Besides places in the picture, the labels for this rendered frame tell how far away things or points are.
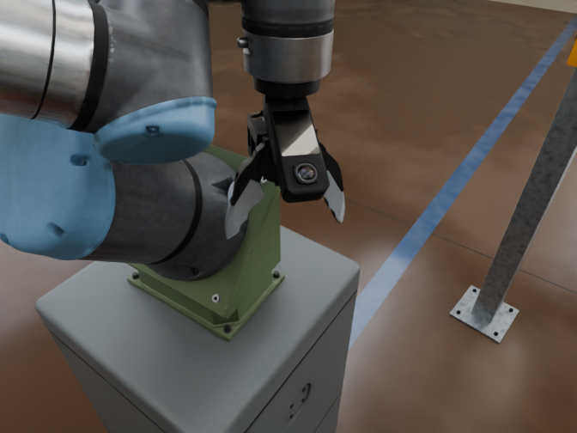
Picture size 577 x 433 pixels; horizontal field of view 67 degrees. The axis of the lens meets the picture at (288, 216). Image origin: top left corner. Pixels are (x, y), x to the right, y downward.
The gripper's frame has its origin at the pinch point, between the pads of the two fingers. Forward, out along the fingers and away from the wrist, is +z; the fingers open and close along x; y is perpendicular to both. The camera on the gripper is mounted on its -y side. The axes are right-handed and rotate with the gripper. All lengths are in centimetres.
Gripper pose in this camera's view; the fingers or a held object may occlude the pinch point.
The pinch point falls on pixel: (287, 234)
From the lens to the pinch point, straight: 56.0
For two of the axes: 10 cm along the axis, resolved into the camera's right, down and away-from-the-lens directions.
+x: -9.6, 1.3, -2.3
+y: -2.6, -5.7, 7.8
